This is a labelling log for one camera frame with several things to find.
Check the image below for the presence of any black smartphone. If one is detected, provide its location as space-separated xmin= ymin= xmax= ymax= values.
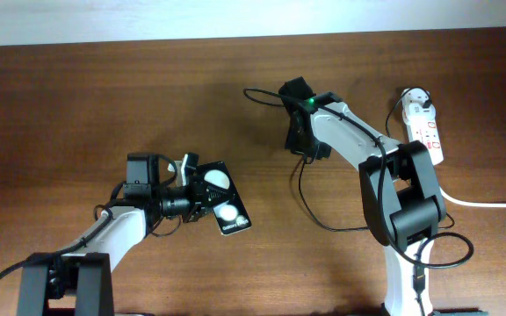
xmin=197 ymin=162 xmax=252 ymax=236

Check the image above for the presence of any black charger cable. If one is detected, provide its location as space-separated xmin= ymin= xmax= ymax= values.
xmin=296 ymin=86 xmax=456 ymax=233

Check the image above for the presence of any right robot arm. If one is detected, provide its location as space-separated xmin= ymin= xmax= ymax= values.
xmin=278 ymin=77 xmax=446 ymax=315

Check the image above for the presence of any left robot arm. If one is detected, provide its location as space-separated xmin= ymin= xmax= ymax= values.
xmin=17 ymin=153 xmax=250 ymax=315

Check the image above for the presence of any white USB charger adapter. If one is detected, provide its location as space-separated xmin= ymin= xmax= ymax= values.
xmin=401 ymin=87 xmax=436 ymax=125

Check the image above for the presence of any white power strip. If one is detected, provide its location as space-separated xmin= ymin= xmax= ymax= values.
xmin=401 ymin=87 xmax=445 ymax=167

